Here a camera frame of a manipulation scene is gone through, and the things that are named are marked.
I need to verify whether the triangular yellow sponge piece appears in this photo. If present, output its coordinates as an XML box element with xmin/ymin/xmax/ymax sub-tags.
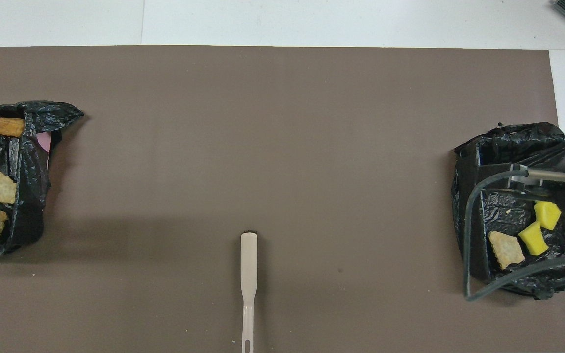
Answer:
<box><xmin>518</xmin><ymin>221</ymin><xmax>549</xmax><ymax>256</ymax></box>

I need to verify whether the beige hand brush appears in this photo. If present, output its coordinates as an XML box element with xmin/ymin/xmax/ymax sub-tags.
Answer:
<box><xmin>240</xmin><ymin>232</ymin><xmax>258</xmax><ymax>353</ymax></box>

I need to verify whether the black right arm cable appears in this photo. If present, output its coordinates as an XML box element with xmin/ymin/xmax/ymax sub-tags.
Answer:
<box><xmin>464</xmin><ymin>169</ymin><xmax>565</xmax><ymax>301</ymax></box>

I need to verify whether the pale toast piece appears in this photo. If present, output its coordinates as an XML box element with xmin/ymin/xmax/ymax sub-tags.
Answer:
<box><xmin>0</xmin><ymin>171</ymin><xmax>18</xmax><ymax>205</ymax></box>

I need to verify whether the open black bag lined bin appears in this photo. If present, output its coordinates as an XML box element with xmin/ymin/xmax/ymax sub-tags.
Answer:
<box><xmin>452</xmin><ymin>122</ymin><xmax>565</xmax><ymax>300</ymax></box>

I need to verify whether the sliced tan bread piece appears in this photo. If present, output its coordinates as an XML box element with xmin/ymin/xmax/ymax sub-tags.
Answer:
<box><xmin>488</xmin><ymin>231</ymin><xmax>526</xmax><ymax>270</ymax></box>

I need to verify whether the brown table mat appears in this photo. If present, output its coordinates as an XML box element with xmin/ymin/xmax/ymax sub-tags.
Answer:
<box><xmin>0</xmin><ymin>45</ymin><xmax>565</xmax><ymax>353</ymax></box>

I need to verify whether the golden brown bread chunk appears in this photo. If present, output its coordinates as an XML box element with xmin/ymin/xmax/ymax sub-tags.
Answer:
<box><xmin>0</xmin><ymin>117</ymin><xmax>26</xmax><ymax>138</ymax></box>

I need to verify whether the crumpled black trash bag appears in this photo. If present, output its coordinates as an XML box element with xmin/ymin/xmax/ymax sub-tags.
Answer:
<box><xmin>0</xmin><ymin>101</ymin><xmax>85</xmax><ymax>257</ymax></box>

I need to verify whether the rectangular yellow sponge piece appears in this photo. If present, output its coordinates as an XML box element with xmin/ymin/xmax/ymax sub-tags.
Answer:
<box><xmin>534</xmin><ymin>200</ymin><xmax>562</xmax><ymax>231</ymax></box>

